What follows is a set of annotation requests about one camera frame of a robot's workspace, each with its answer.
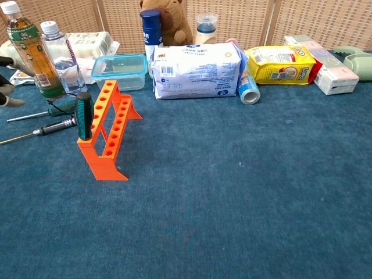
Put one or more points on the white toilet paper pack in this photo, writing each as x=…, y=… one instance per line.
x=90, y=43

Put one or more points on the light green lint roller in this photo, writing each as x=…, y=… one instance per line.
x=360, y=62

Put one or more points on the short green-black screwdriver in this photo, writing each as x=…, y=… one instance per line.
x=84, y=116

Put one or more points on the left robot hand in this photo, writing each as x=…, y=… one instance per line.
x=5, y=61

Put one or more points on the white wet wipes pack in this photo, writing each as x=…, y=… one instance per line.
x=197, y=69

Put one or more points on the wicker folding screen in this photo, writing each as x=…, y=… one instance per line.
x=247, y=20

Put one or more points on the white sauce bottle clear cap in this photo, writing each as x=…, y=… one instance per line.
x=205, y=35

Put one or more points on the clear container blue lid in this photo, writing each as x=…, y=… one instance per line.
x=122, y=69

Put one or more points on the pastel tissue box pack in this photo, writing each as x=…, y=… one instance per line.
x=334, y=75

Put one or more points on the silver metal precision screwdriver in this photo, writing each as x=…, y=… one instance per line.
x=55, y=127

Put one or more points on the blue spray can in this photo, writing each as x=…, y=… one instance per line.
x=151, y=32

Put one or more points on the pink white plastic bag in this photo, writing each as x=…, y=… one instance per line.
x=84, y=68

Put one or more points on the clear water bottle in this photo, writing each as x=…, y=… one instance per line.
x=64, y=58

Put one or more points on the plastic wrap roll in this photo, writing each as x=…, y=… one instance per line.
x=248, y=90

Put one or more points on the yellow Lipo snack bag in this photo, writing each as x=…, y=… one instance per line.
x=279, y=67

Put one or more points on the green tea bottle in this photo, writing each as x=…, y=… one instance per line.
x=37, y=58

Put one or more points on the long green-black screwdriver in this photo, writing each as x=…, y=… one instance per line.
x=61, y=110

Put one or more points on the brown capybara plush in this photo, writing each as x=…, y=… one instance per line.
x=174, y=20

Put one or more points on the blue felt table cover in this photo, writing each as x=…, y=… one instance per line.
x=218, y=189

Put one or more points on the orange screwdriver rack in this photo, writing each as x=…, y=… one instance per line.
x=104, y=165

